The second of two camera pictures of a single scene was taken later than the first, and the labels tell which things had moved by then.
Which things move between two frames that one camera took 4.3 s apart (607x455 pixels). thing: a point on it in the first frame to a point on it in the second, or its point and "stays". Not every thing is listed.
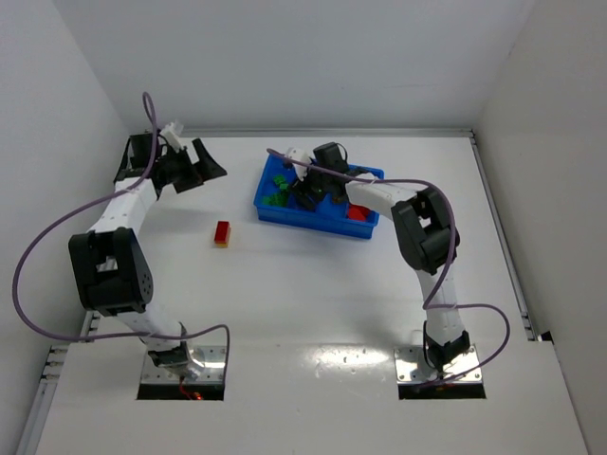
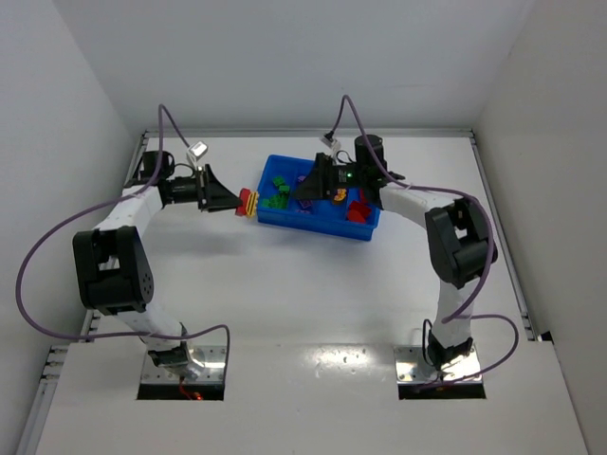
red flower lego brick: [358, 212] stays
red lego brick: [222, 232] to [244, 196]
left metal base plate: [206, 366] stays
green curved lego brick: [278, 199] stays
